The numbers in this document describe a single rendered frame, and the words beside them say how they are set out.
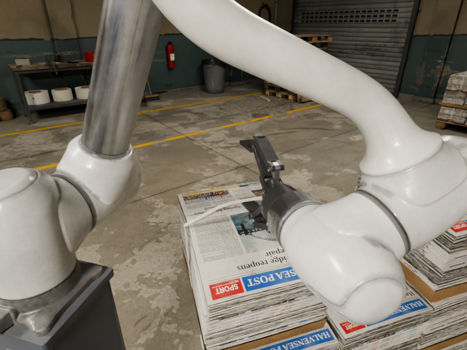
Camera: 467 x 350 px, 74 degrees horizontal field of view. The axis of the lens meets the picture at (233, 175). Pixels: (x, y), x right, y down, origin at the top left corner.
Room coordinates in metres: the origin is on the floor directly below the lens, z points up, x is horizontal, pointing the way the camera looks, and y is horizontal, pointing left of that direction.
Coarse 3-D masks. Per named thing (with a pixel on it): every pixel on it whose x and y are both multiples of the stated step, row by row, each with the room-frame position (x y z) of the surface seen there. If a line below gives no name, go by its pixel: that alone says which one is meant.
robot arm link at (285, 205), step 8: (288, 192) 0.42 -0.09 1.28; (296, 192) 0.42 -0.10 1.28; (304, 192) 0.43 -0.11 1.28; (280, 200) 0.41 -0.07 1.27; (288, 200) 0.40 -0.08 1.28; (296, 200) 0.40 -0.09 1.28; (304, 200) 0.39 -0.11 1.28; (312, 200) 0.40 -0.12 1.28; (272, 208) 0.41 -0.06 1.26; (280, 208) 0.39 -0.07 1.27; (288, 208) 0.38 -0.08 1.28; (296, 208) 0.38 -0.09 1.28; (272, 216) 0.40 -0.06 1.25; (280, 216) 0.38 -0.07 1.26; (288, 216) 0.37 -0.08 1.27; (272, 224) 0.39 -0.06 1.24; (280, 224) 0.37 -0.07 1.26; (272, 232) 0.39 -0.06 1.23; (280, 232) 0.37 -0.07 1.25
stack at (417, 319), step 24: (408, 288) 0.65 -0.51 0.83; (408, 312) 0.57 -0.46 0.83; (432, 312) 0.59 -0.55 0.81; (456, 312) 0.63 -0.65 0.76; (312, 336) 0.50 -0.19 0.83; (336, 336) 0.53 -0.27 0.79; (360, 336) 0.51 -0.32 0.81; (384, 336) 0.55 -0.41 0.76; (408, 336) 0.58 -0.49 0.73; (432, 336) 0.60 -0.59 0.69; (456, 336) 0.64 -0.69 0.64
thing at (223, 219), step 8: (232, 208) 0.64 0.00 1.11; (240, 208) 0.64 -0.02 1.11; (192, 216) 0.61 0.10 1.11; (208, 216) 0.61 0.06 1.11; (216, 216) 0.61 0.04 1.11; (224, 216) 0.61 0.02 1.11; (232, 216) 0.61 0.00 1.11; (240, 216) 0.61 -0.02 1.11; (192, 224) 0.58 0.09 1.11; (200, 224) 0.58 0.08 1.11; (208, 224) 0.58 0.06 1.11; (216, 224) 0.58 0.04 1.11; (224, 224) 0.58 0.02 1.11; (232, 224) 0.58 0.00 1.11; (240, 224) 0.58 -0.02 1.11; (248, 224) 0.58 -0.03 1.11; (192, 232) 0.55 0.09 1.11; (200, 232) 0.55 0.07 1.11; (208, 232) 0.55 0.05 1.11
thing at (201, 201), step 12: (192, 192) 0.76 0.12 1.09; (204, 192) 0.75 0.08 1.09; (216, 192) 0.75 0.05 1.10; (228, 192) 0.74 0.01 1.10; (240, 192) 0.74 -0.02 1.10; (252, 192) 0.74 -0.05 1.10; (180, 204) 0.72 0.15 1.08; (192, 204) 0.67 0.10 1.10; (204, 204) 0.67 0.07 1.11; (216, 204) 0.67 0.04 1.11; (240, 204) 0.66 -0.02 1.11; (180, 216) 0.74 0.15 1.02; (180, 228) 0.75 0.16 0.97
